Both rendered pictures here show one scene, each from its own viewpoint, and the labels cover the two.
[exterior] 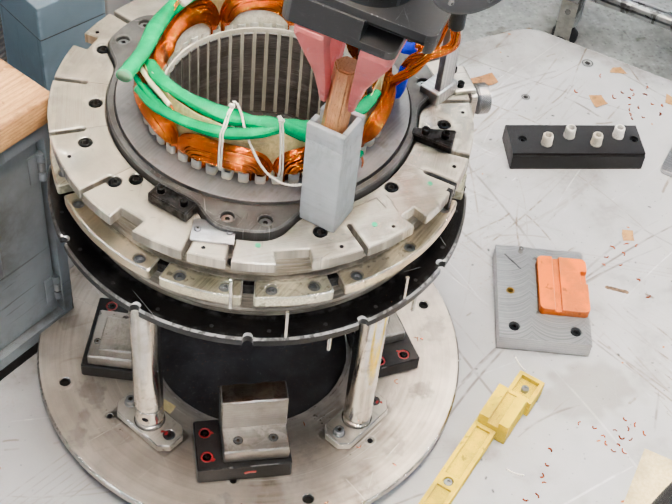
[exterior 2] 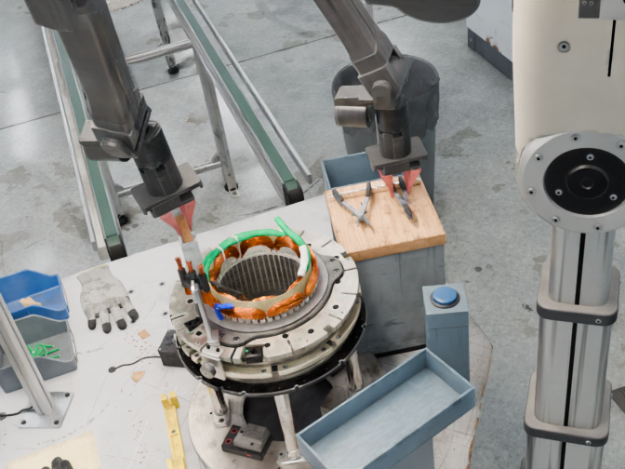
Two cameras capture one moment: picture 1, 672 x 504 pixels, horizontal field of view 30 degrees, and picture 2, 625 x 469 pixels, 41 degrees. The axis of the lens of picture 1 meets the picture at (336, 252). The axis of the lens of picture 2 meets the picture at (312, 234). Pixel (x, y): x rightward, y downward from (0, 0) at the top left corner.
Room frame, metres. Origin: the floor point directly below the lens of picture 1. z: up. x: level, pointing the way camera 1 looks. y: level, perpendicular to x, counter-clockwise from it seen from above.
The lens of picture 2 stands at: (1.62, -0.48, 2.03)
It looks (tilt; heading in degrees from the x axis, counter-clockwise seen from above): 38 degrees down; 143
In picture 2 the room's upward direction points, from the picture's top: 10 degrees counter-clockwise
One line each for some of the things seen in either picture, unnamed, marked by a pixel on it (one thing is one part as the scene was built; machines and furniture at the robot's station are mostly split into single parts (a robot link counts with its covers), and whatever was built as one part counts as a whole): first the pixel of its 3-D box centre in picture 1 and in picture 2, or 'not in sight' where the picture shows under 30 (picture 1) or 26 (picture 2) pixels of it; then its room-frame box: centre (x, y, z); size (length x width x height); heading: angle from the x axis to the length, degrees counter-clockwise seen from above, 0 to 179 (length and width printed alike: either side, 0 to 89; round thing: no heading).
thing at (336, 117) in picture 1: (340, 99); (184, 231); (0.60, 0.01, 1.20); 0.02 x 0.02 x 0.06
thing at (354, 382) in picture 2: not in sight; (350, 352); (0.78, 0.17, 0.91); 0.02 x 0.02 x 0.21
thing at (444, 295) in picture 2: not in sight; (445, 295); (0.91, 0.29, 1.04); 0.04 x 0.04 x 0.01
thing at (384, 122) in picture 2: not in sight; (389, 113); (0.69, 0.41, 1.26); 0.07 x 0.06 x 0.07; 30
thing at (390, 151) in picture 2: not in sight; (394, 141); (0.70, 0.41, 1.20); 0.10 x 0.07 x 0.07; 57
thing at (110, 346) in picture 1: (116, 335); not in sight; (0.68, 0.19, 0.83); 0.05 x 0.04 x 0.02; 0
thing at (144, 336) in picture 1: (146, 352); not in sight; (0.61, 0.14, 0.91); 0.02 x 0.02 x 0.21
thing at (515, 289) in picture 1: (541, 296); not in sight; (0.82, -0.21, 0.79); 0.12 x 0.09 x 0.02; 2
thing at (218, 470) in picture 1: (242, 448); not in sight; (0.59, 0.06, 0.81); 0.08 x 0.05 x 0.02; 104
